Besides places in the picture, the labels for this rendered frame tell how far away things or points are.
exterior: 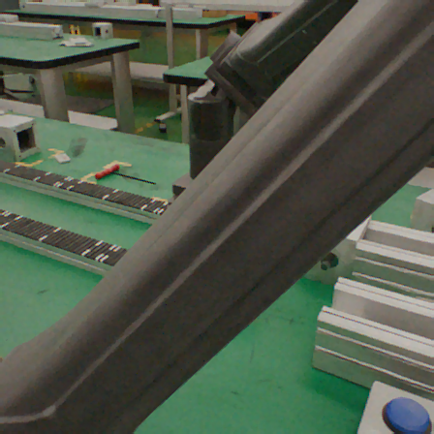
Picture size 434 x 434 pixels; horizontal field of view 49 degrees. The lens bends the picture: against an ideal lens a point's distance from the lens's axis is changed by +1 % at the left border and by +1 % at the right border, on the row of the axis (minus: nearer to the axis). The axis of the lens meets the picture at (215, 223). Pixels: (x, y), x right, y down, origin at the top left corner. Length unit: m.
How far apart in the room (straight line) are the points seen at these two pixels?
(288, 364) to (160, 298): 0.51
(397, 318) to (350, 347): 0.08
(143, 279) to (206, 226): 0.03
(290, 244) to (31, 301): 0.68
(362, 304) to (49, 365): 0.52
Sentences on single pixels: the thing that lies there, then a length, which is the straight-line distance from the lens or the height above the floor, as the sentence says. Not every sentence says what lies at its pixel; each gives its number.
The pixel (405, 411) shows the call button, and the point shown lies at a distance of 0.54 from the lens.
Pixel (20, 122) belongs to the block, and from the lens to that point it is 1.39.
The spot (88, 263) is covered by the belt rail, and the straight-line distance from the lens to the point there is 0.85.
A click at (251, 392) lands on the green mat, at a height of 0.78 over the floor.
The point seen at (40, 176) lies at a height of 0.81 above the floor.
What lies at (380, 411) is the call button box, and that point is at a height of 0.84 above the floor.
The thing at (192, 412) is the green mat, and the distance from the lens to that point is 0.61.
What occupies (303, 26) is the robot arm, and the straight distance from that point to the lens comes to 0.40.
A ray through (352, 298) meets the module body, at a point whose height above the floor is 0.85.
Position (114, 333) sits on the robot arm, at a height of 1.13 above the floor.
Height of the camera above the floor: 1.25
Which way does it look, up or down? 29 degrees down
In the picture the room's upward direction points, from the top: straight up
